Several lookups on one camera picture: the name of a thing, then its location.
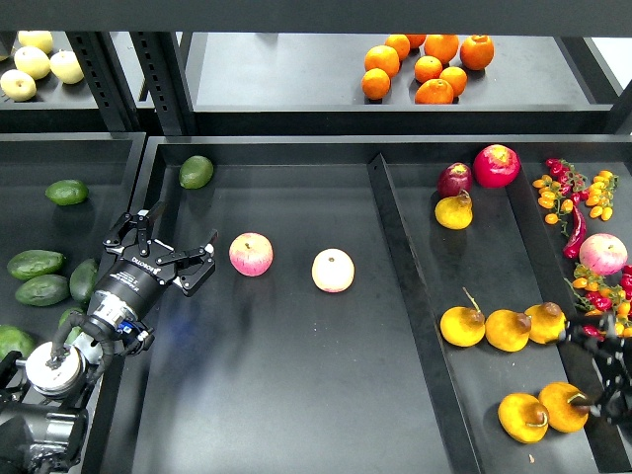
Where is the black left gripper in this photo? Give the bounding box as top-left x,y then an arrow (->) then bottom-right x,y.
91,201 -> 218,321

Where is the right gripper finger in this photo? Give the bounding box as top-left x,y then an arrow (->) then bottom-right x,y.
557,315 -> 631,351
572,355 -> 631,425

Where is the yellow pear tray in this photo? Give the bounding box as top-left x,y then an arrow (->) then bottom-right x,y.
498,393 -> 549,444

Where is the green avocado tray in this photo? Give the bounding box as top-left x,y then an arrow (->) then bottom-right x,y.
0,325 -> 37,359

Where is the yellow pear under arm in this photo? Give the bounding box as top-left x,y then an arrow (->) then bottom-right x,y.
538,381 -> 590,434

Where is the yellow pear behind arm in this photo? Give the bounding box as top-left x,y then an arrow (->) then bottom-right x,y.
524,302 -> 566,345

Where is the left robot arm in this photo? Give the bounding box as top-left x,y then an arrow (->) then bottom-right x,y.
1,202 -> 217,473

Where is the yellow pear right lower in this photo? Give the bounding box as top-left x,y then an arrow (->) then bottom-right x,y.
485,309 -> 531,353

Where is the green avocado tray corner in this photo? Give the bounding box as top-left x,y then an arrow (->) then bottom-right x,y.
179,155 -> 214,190

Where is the dark green avocado upright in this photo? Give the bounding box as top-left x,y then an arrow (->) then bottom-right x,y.
69,259 -> 99,304

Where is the yellow pear left lower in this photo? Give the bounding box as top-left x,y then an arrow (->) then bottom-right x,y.
439,287 -> 486,348

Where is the green avocado upper left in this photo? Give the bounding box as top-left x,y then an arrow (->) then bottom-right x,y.
44,179 -> 89,206

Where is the green avocado lower left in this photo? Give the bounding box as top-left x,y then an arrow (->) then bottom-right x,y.
57,306 -> 86,346

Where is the dark green avocado middle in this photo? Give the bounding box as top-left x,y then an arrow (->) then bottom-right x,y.
15,275 -> 70,307

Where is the yellow pear upper right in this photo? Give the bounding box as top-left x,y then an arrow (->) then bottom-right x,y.
434,190 -> 473,230

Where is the pale yellow pear right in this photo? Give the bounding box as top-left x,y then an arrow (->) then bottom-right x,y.
49,50 -> 84,85

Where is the pale yellow pear front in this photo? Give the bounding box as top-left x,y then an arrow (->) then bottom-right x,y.
1,69 -> 37,102

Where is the pale yellow pear back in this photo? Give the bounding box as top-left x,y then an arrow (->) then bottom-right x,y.
18,31 -> 53,54

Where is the lower cherry tomato bunch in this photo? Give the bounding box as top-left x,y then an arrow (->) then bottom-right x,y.
567,264 -> 631,339

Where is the cherry tomato bunch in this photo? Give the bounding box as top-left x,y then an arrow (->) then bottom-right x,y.
531,158 -> 619,236
567,264 -> 631,339

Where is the pink red apple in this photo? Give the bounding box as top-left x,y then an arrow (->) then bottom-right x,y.
229,232 -> 274,277

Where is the red chili pepper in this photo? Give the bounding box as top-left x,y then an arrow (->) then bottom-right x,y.
562,206 -> 587,259

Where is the pink apple right tray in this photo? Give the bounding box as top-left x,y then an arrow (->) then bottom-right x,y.
579,233 -> 628,276

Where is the black left tray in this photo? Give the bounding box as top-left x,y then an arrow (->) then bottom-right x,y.
1,132 -> 145,473

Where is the black tray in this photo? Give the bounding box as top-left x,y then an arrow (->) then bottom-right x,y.
1,132 -> 145,473
100,137 -> 631,473

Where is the upper cherry tomato bunch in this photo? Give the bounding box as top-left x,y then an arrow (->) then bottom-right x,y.
531,158 -> 619,236

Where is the black tray divider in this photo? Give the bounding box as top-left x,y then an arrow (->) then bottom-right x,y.
366,153 -> 484,473

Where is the pale pink apple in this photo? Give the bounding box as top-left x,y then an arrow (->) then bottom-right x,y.
311,248 -> 355,293

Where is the bright red apple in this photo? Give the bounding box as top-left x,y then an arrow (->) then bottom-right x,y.
473,144 -> 521,189

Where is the dark red apple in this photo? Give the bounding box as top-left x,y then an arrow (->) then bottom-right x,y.
436,162 -> 473,198

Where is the black centre tray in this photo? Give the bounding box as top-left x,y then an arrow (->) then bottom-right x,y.
100,137 -> 631,473

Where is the orange front left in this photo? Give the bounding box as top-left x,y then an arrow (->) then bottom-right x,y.
360,68 -> 391,101

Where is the orange front centre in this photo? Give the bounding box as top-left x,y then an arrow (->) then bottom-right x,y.
414,78 -> 454,105

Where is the orange upper left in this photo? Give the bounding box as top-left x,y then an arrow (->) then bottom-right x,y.
363,44 -> 400,78

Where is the orange right of centre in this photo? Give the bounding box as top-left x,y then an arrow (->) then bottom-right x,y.
439,66 -> 468,98

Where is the orange far right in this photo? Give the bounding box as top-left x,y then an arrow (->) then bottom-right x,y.
459,35 -> 495,71

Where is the orange back left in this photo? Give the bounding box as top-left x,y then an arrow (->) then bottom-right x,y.
384,34 -> 411,62

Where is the black metal shelf frame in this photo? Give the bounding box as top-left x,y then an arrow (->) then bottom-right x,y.
1,1 -> 631,136

